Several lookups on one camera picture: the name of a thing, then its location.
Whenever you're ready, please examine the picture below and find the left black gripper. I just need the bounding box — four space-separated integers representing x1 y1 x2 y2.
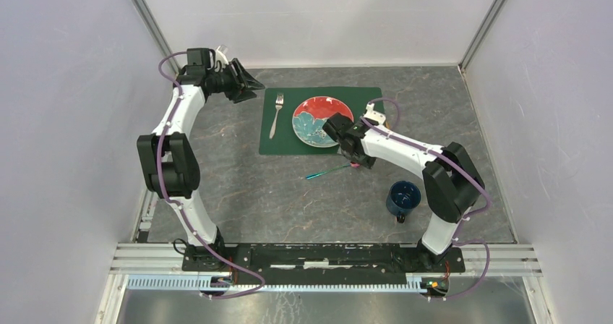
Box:
207 59 265 105

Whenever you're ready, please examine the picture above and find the silver metal fork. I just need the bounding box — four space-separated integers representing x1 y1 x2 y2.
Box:
269 93 284 140

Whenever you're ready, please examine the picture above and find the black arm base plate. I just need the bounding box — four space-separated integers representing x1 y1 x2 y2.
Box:
175 243 466 286

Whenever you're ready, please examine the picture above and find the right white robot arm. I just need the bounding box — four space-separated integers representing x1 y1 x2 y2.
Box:
322 113 491 272

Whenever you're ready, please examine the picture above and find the aluminium frame rail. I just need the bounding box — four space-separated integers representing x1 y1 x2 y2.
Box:
111 244 543 278

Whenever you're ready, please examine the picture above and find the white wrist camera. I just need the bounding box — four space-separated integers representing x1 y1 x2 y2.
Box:
363 103 387 126
213 45 229 72

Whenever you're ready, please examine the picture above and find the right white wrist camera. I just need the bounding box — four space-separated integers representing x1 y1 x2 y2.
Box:
363 103 387 126

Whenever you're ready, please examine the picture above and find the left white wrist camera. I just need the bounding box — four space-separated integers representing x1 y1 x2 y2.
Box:
213 45 229 72

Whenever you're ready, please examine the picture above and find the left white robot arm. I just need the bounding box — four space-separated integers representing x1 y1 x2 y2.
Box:
137 46 265 272

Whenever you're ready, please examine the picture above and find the green rectangular placemat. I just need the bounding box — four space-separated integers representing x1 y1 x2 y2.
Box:
259 86 382 155

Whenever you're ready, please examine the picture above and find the blue slotted cable duct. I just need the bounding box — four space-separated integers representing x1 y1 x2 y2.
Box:
127 275 447 294

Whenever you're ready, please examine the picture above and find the dark blue mug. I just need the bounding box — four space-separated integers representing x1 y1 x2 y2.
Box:
385 181 421 223

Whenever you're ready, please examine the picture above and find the red teal floral plate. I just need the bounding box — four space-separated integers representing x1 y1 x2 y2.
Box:
292 96 354 148

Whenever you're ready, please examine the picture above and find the iridescent rainbow metal spoon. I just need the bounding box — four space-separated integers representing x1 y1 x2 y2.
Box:
304 162 360 180

